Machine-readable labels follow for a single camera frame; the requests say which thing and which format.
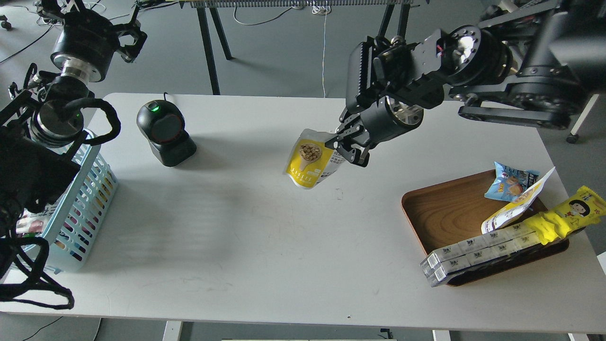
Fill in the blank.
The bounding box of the black trestle table frame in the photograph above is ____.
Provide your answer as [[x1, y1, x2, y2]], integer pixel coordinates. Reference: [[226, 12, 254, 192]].
[[191, 0, 413, 98]]

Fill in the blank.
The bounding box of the brown wooden tray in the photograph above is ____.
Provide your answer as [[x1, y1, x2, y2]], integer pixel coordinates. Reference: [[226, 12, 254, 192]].
[[401, 170, 570, 287]]

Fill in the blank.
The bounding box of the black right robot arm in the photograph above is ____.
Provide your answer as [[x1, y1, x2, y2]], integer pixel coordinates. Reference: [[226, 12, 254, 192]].
[[325, 0, 606, 167]]

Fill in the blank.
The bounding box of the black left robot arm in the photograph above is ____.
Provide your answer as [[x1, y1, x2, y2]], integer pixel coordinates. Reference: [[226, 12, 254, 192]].
[[0, 0, 147, 309]]

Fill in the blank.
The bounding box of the blue snack packet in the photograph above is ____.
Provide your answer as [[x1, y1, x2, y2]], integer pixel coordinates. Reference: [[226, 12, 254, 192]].
[[483, 162, 540, 202]]

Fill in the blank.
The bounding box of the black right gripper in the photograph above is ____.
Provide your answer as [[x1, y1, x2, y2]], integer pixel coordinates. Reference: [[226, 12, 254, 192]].
[[324, 36, 446, 168]]

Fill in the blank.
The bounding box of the black barcode scanner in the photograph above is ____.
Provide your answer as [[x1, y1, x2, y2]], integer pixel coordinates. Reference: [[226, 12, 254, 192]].
[[136, 91, 197, 168]]

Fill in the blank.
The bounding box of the clear box snack row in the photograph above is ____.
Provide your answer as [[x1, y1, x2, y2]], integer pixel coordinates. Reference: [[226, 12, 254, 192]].
[[419, 223, 541, 287]]

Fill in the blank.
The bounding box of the red white snack packet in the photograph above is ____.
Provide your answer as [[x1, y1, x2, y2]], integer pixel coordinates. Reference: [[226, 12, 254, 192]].
[[16, 214, 50, 234]]

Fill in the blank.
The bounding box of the black power adapter with cables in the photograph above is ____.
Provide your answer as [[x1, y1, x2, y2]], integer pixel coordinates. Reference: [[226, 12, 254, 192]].
[[0, 0, 143, 64]]

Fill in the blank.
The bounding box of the light blue plastic basket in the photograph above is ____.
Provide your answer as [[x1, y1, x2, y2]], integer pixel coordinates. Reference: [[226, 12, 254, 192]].
[[18, 144, 118, 274]]

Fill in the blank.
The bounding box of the yellow cartoon snack pack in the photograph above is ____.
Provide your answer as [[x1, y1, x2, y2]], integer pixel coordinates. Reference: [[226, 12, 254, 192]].
[[522, 186, 606, 245]]

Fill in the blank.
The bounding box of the white office chair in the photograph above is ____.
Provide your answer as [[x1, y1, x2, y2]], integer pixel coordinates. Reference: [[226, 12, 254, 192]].
[[566, 94, 600, 144]]

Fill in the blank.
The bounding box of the white hanging cable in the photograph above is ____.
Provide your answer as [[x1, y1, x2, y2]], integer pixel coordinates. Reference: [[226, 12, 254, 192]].
[[312, 5, 332, 98]]

